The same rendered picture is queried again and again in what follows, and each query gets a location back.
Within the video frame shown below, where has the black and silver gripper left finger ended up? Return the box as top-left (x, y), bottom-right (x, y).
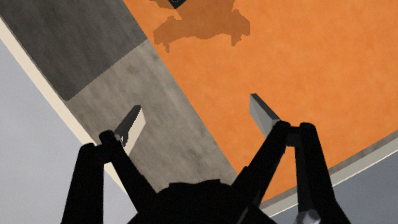
top-left (60, 105), bottom-right (178, 224)

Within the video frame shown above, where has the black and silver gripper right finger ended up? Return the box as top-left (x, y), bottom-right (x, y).
top-left (208, 93), bottom-right (351, 224)

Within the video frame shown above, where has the black knob box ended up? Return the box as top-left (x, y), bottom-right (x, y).
top-left (169, 0), bottom-right (187, 10)

